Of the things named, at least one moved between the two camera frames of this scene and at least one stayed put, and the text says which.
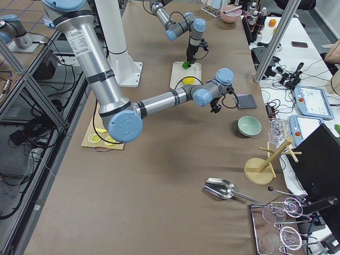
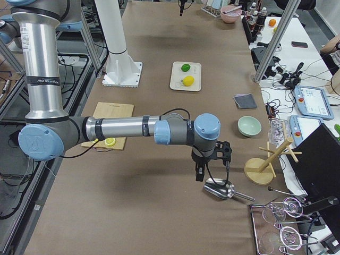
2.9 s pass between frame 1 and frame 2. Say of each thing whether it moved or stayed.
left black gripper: moved
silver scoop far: stayed
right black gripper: moved
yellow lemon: stayed
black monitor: stayed
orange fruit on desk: stayed
